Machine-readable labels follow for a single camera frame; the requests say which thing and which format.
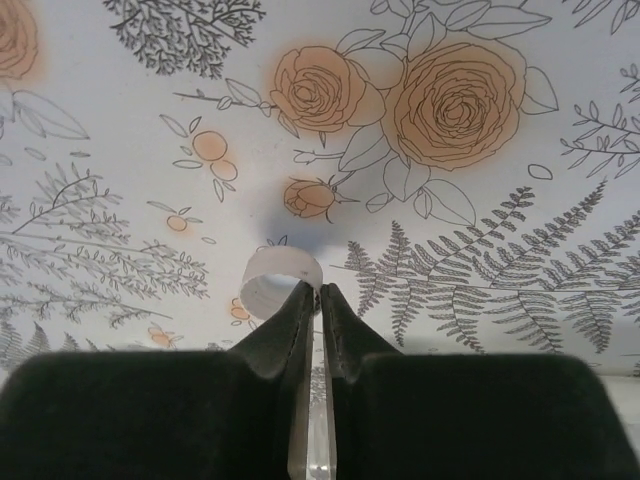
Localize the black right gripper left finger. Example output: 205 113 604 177
0 284 312 480

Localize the floral patterned table mat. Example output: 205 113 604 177
0 0 640 381

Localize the white cap blue Pocari print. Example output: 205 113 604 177
241 246 325 322

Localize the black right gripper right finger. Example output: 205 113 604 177
321 283 640 480

